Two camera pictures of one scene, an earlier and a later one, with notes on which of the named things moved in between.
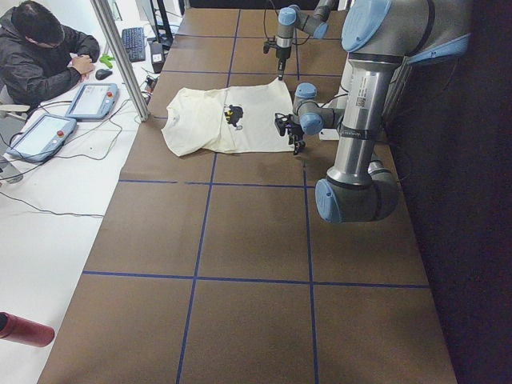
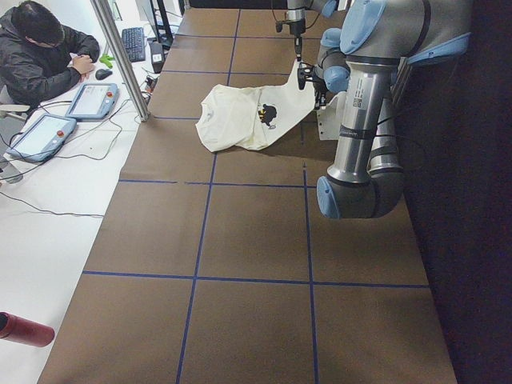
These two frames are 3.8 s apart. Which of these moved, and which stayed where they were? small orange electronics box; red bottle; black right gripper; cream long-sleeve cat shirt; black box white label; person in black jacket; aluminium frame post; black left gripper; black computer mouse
Moved: cream long-sleeve cat shirt; black right gripper; black left gripper
Stayed: aluminium frame post; person in black jacket; red bottle; black computer mouse; black box white label; small orange electronics box
